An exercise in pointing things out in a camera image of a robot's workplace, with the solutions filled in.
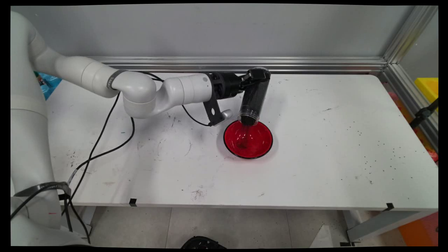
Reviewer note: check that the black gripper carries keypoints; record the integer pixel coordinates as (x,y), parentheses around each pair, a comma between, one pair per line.
(225,85)

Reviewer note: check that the clear jar of black seeds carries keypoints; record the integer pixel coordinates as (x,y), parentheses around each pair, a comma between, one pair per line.
(253,101)

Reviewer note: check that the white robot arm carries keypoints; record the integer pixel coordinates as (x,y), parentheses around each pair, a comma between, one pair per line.
(140,91)

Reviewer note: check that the red bowl with black rim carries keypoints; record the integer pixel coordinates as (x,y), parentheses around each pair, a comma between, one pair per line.
(260,143)

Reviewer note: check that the yellow box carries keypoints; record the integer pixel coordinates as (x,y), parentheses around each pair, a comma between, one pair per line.
(428,87)

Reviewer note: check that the black object on floor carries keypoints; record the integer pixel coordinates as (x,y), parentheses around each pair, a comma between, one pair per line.
(203,243)

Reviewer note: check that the black tape piece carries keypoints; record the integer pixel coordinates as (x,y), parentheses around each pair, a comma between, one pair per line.
(133,202)
(390,207)

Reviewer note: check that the grey table leg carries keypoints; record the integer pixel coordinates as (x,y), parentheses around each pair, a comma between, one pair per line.
(381,224)

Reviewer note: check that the blue bottle pack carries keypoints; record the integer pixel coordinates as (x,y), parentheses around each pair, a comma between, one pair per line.
(50,87)

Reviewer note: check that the brown bottle with green cap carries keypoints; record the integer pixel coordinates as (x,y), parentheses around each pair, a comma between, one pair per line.
(41,80)

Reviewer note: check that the orange box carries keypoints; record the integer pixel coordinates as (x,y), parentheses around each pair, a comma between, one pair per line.
(420,231)

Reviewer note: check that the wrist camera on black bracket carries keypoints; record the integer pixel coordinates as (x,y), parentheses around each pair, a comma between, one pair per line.
(212,112)

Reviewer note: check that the long aluminium frame rail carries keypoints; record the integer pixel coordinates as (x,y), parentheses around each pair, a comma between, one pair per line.
(315,64)

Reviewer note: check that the short aluminium frame rail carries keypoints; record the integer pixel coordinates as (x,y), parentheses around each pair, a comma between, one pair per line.
(402,87)

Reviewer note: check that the aluminium frame post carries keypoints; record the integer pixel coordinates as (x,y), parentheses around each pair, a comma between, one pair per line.
(409,33)

